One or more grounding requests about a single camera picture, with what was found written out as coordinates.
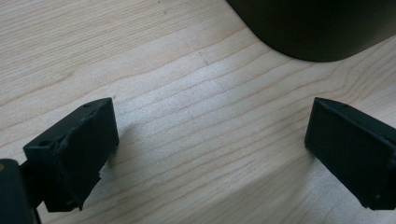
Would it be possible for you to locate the brown divided box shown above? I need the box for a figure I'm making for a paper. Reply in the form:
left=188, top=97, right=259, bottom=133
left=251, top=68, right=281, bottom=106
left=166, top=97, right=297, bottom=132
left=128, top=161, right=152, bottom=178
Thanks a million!
left=225, top=0, right=396, bottom=63

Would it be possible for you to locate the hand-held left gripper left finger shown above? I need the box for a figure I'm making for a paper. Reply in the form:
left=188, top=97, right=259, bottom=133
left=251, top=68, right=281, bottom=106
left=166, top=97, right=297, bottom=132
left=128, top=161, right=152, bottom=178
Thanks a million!
left=22, top=97, right=120, bottom=214

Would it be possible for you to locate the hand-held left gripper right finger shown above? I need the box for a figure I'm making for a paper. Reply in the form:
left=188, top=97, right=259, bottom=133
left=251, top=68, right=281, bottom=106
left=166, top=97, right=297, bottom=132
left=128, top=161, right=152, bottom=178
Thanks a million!
left=304, top=96, right=396, bottom=211

